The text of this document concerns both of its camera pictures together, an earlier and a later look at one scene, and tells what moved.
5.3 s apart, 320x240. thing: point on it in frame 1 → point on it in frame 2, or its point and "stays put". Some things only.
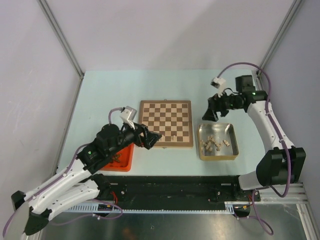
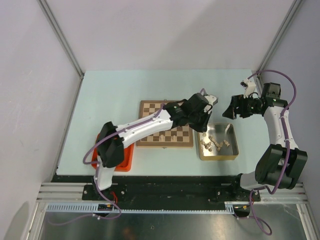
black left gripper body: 129,136 → 198,121
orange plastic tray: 125,163 stays put
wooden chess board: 171,119 stays put
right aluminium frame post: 296,4 stays put
